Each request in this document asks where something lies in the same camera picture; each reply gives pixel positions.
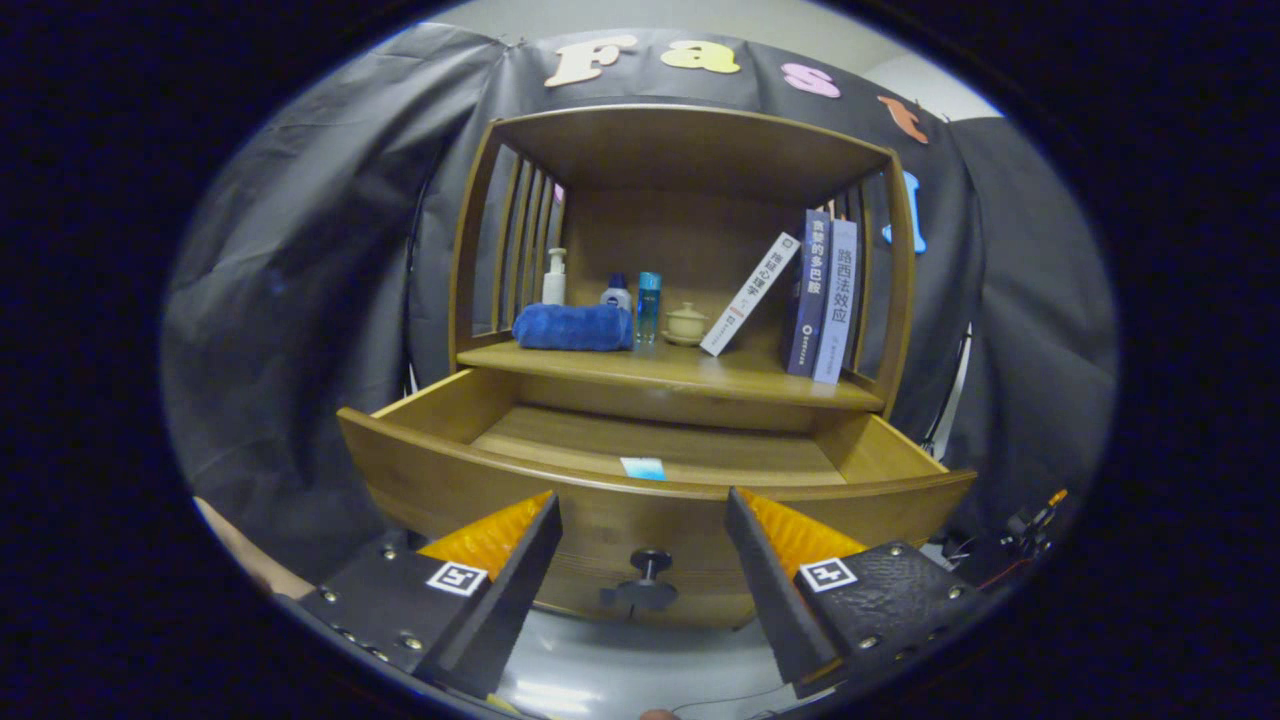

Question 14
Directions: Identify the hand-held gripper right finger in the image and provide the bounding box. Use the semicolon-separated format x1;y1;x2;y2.
723;487;991;701

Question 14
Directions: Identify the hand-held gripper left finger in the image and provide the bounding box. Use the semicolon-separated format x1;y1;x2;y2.
298;490;563;701

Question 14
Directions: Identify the wooden drawer with black knob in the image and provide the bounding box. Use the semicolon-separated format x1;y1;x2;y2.
335;367;979;631

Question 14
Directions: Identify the wooden countertop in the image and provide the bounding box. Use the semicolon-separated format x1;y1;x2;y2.
457;338;886;411

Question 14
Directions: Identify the wooden cabinet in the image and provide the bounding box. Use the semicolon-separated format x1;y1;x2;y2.
335;103;979;631

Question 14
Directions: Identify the black orange device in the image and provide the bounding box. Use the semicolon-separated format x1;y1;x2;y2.
945;488;1069;591

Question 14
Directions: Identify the beige ceramic lidded cup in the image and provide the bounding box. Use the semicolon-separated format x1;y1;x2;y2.
662;302;710;347

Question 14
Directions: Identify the blue folded towel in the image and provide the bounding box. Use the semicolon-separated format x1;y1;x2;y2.
512;303;634;352

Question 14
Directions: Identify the dark blue book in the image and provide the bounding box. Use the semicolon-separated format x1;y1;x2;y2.
783;209;832;378

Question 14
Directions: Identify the white book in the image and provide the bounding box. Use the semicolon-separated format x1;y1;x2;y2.
699;232;802;358

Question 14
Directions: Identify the pale lavender book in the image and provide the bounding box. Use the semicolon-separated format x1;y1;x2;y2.
812;219;859;385

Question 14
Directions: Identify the clear blue bottle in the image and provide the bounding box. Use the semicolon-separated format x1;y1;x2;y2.
636;271;662;347

